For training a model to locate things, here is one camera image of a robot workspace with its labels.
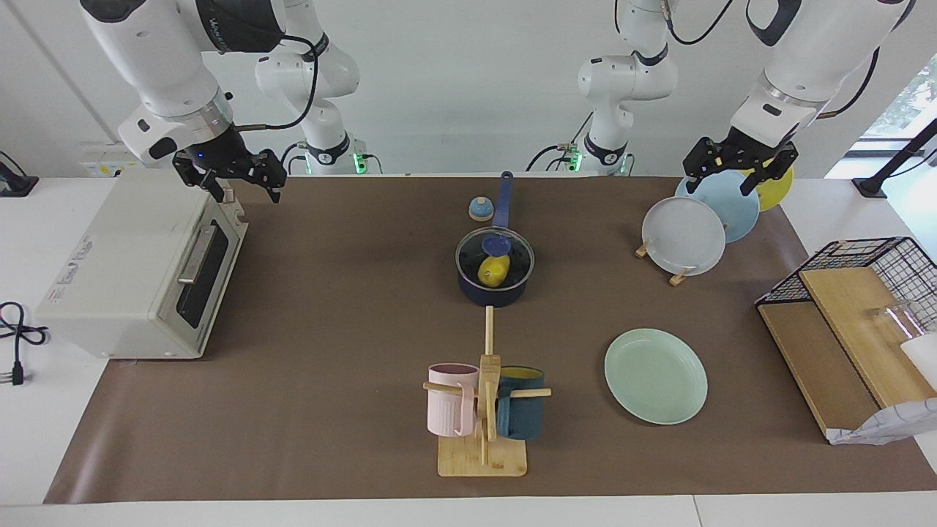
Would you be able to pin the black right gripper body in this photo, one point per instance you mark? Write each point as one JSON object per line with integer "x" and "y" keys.
{"x": 227, "y": 157}

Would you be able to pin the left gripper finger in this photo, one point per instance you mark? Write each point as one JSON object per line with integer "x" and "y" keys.
{"x": 752, "y": 181}
{"x": 692, "y": 181}

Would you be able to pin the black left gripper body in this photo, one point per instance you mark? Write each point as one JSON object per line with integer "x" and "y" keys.
{"x": 732, "y": 154}

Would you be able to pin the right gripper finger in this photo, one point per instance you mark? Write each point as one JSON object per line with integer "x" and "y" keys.
{"x": 214, "y": 187}
{"x": 275, "y": 190}

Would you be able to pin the glass lid blue knob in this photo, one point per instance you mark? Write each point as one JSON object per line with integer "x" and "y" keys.
{"x": 496, "y": 244}

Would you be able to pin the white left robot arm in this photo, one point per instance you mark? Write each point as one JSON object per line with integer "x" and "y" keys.
{"x": 812, "y": 44}

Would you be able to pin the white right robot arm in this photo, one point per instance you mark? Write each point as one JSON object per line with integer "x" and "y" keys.
{"x": 161, "y": 58}

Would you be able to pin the yellow plate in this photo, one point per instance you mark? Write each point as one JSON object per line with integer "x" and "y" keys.
{"x": 776, "y": 194}

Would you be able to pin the light blue plate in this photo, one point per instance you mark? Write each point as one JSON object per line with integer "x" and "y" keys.
{"x": 736, "y": 216}

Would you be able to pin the grey plate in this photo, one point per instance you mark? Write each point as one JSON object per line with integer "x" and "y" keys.
{"x": 681, "y": 238}

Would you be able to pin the wooden plate rack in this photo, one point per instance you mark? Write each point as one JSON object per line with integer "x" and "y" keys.
{"x": 677, "y": 278}

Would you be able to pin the mint green plate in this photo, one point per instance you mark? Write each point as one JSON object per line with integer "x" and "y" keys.
{"x": 655, "y": 377}

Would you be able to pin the black clamp stand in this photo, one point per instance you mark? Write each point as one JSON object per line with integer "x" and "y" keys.
{"x": 18, "y": 187}
{"x": 871, "y": 187}

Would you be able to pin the cream toaster oven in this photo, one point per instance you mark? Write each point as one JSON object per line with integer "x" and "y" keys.
{"x": 117, "y": 278}

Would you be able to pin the light wooden board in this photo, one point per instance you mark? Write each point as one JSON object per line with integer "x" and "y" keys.
{"x": 856, "y": 322}

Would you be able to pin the dark wooden board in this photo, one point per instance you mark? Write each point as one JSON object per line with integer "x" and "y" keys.
{"x": 812, "y": 359}

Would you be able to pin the clear glass cup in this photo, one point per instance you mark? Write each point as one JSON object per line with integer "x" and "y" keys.
{"x": 897, "y": 318}

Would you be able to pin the brown table mat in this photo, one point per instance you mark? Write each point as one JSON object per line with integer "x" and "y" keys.
{"x": 329, "y": 410}

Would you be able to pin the dark blue saucepan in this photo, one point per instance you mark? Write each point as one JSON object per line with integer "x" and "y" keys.
{"x": 483, "y": 296}

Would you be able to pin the white plastic cup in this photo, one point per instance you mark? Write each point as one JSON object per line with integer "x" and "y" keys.
{"x": 922, "y": 359}

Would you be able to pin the pink ribbed mug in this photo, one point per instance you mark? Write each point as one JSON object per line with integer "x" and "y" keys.
{"x": 446, "y": 410}

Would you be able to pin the wooden box with mesh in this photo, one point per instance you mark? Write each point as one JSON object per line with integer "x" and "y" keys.
{"x": 893, "y": 424}

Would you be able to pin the dark teal mug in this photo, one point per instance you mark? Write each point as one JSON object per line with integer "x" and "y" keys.
{"x": 521, "y": 417}

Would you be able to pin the wooden mug tree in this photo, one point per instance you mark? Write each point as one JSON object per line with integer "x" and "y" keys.
{"x": 483, "y": 457}

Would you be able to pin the white wall socket strip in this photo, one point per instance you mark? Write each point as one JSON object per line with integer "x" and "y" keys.
{"x": 102, "y": 167}

